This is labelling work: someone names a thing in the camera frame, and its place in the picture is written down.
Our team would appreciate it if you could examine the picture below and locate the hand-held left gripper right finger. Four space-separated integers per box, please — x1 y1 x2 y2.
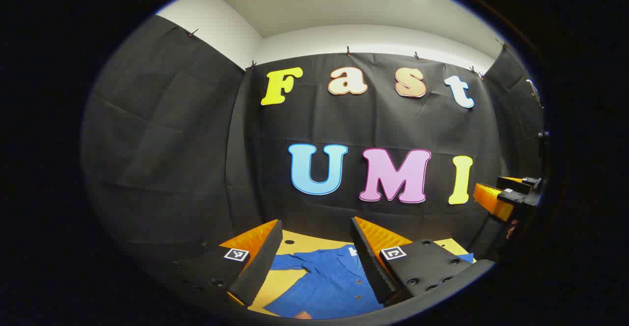
350 216 494 306

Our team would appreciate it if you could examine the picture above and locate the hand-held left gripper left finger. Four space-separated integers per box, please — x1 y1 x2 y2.
172 219 284 308

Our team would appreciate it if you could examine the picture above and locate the blue corduroy shirt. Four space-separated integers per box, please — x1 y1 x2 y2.
263 245 475 320

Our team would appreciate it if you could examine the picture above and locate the row of small cloth clips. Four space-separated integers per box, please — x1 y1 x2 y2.
188 28 507 80

